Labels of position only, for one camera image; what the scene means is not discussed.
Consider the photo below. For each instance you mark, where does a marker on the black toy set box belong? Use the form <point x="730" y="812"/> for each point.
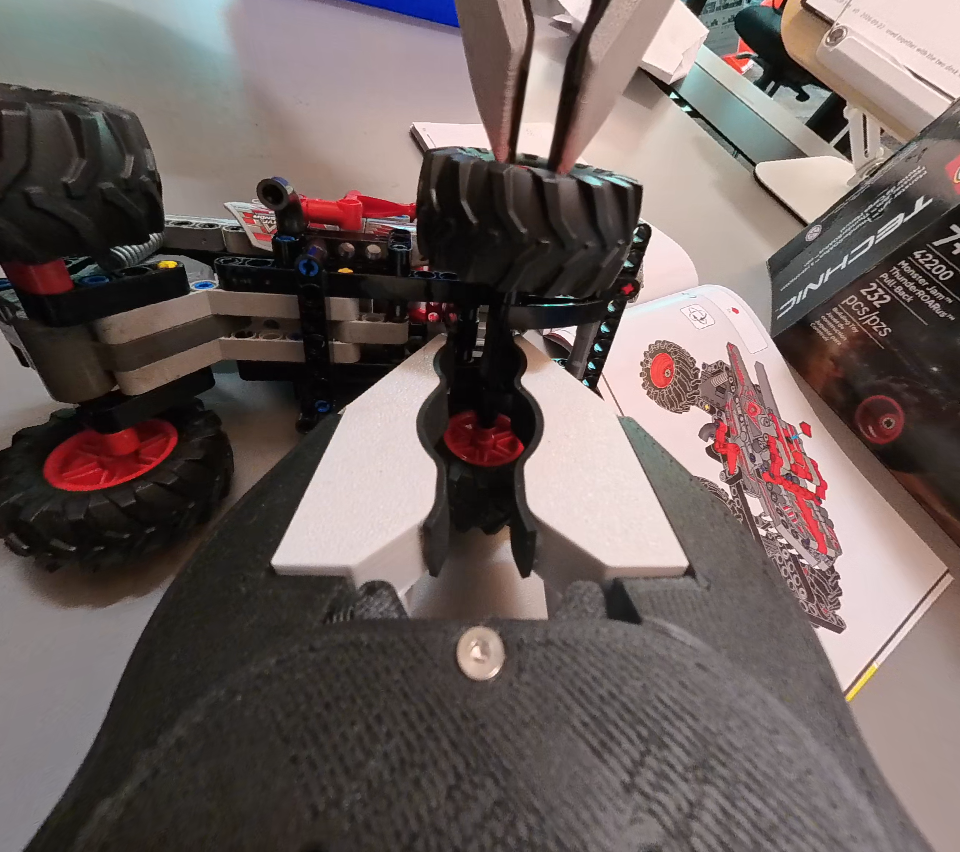
<point x="862" y="312"/>

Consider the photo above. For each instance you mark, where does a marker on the white instruction booklet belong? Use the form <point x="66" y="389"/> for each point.
<point x="862" y="530"/>

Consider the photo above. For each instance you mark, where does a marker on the black red toy monster truck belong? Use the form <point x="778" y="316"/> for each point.
<point x="525" y="222"/>

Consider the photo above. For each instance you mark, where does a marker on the grey desk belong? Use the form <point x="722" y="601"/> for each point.
<point x="225" y="80"/>

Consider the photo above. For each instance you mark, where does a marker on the black office chair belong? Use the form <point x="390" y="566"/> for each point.
<point x="772" y="35"/>

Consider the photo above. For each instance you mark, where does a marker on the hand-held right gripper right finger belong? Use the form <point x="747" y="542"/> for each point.
<point x="600" y="492"/>

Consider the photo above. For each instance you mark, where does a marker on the white paper bag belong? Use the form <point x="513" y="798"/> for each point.
<point x="675" y="42"/>

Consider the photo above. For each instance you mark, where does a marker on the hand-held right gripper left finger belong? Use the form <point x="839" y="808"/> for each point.
<point x="352" y="492"/>

